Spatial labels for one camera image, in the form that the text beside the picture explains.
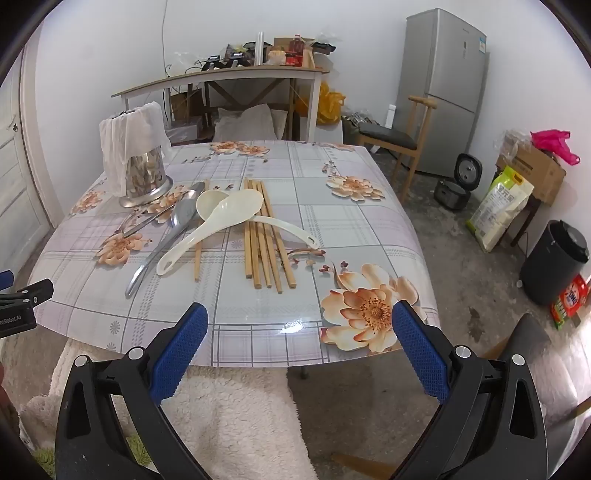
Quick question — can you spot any black trash bin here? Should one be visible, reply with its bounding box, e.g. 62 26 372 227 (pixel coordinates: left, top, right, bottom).
519 220 591 305

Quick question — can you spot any pink plastic bag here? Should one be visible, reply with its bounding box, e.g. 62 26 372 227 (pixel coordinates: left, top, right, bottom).
531 130 580 167

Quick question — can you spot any white fluffy blanket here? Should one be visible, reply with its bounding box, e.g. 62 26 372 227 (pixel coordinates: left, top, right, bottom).
18 342 317 480

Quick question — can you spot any cream plastic spoon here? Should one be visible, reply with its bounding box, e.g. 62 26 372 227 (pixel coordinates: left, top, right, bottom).
196 191 320 248
156 188 265 277

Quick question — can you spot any dark green bag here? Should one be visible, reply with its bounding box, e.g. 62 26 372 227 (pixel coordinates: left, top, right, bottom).
344 112 385 140

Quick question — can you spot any red detergent bag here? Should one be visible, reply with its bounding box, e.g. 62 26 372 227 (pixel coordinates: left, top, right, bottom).
551 274 591 329

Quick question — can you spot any large metal spoon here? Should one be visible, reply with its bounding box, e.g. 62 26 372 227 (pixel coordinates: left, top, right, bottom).
124 181 206 297

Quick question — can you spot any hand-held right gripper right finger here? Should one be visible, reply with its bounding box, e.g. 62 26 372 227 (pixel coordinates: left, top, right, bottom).
390 300 548 480

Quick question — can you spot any bunch of wooden chopsticks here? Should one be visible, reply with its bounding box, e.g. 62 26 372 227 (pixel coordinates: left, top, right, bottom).
243 178 298 295

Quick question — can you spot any floral plaid tablecloth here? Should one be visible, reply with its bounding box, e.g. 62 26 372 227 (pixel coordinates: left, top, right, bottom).
28 140 439 367

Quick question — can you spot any white sack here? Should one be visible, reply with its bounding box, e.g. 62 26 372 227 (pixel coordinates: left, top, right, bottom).
215 104 278 141

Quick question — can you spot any wooden chair with black seat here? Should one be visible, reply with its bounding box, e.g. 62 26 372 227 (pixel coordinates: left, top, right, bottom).
358 95 437 204

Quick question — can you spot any wooden chopstick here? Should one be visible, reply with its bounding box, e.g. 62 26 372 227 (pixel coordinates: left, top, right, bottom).
194 179 210 282

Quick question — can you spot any printed cardboard box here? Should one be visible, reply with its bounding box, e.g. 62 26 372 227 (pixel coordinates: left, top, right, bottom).
496 143 566 204

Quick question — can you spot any metal utensil holder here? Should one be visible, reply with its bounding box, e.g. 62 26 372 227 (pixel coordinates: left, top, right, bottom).
99 102 174 209

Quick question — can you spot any red oil bottle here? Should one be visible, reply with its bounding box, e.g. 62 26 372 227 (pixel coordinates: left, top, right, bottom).
285 37 305 66

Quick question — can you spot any white desk with wooden top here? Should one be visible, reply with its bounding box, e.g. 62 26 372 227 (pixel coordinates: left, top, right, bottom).
111 65 331 141

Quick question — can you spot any wall cable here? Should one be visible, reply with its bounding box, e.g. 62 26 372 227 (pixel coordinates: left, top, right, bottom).
161 0 171 77

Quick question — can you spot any green white rice bag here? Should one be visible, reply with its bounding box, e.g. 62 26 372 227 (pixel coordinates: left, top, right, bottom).
466 166 534 252

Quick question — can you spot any slim metal utensil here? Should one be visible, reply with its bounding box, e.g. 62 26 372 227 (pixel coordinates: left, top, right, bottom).
121 203 185 239

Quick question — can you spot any yellow plastic bag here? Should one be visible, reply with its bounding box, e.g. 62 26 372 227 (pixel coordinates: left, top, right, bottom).
295 83 346 124

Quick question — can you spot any black rice cooker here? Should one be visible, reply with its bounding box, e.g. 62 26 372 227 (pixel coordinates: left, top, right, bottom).
434 153 483 210

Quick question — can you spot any clear plastic bag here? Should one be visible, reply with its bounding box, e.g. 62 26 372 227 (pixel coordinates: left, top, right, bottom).
496 130 533 154

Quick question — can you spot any white panelled door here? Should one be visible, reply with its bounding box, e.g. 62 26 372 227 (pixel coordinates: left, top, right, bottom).
0 51 52 252

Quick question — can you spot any white storage box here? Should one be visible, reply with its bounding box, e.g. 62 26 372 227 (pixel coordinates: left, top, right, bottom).
300 113 345 144

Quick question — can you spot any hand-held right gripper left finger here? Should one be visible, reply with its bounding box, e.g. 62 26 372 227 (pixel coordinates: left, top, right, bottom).
54 302 211 480

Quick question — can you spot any silver refrigerator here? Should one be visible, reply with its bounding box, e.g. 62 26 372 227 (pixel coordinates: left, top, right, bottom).
392 8 489 176

